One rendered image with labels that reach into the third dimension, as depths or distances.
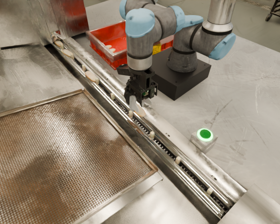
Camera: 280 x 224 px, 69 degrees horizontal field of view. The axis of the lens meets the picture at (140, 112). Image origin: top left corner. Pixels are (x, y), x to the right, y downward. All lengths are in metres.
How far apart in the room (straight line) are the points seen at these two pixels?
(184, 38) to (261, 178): 0.62
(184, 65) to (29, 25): 0.87
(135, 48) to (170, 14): 0.14
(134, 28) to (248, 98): 0.73
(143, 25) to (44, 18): 0.90
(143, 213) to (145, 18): 0.56
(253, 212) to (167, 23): 0.56
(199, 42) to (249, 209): 0.62
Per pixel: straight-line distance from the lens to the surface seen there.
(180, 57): 1.00
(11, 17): 1.32
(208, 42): 0.89
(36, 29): 1.37
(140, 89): 0.65
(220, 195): 0.74
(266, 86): 1.23
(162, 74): 0.99
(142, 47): 0.57
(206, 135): 0.77
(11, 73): 1.13
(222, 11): 0.86
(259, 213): 0.69
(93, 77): 1.07
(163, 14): 0.62
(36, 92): 0.98
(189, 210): 0.73
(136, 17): 0.55
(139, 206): 0.72
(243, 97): 1.11
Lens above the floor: 1.50
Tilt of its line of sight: 48 degrees down
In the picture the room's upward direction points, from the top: straight up
